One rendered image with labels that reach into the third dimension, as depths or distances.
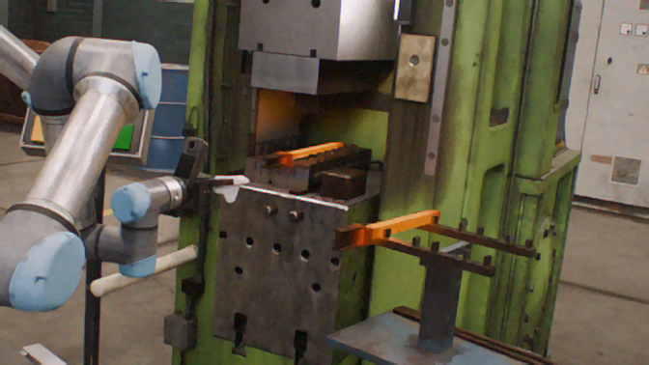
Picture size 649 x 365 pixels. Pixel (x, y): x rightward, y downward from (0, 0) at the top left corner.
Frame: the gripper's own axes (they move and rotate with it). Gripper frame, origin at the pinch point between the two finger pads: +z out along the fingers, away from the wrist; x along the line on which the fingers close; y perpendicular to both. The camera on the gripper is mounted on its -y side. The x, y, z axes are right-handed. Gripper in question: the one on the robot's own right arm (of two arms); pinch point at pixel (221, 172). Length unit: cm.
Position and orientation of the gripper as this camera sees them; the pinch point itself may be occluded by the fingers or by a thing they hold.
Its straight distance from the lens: 186.8
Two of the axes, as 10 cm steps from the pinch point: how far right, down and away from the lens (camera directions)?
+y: -0.9, 9.8, 2.0
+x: 8.9, 1.7, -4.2
